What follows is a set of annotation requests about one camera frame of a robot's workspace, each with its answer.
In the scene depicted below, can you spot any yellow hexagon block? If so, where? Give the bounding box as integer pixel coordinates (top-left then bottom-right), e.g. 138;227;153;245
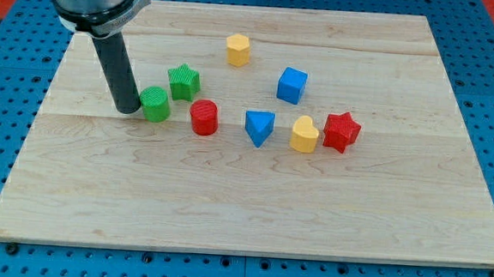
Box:
226;33;250;67

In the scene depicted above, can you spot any red cylinder block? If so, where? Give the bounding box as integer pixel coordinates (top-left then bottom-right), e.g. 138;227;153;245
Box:
190;99;219;136

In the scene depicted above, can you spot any blue triangle block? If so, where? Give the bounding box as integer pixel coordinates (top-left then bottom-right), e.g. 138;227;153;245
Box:
244;111;276;148

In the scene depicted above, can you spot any black cylindrical pointer rod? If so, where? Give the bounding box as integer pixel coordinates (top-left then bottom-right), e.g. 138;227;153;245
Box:
93;33;141;114

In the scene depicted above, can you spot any green cylinder block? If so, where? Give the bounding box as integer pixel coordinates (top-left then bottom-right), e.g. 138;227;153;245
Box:
140;87;171;123

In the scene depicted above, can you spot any red star block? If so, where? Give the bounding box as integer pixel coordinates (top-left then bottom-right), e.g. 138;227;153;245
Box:
323;112;362;154

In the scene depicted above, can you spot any yellow heart block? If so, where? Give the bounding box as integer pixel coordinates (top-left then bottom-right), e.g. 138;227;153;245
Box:
290;115;320;154

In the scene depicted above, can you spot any blue cube block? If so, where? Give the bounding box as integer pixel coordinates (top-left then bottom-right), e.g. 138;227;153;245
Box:
276;67;309;105

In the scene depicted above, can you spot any green star block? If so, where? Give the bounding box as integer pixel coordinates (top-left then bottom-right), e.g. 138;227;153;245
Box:
167;63;201;101

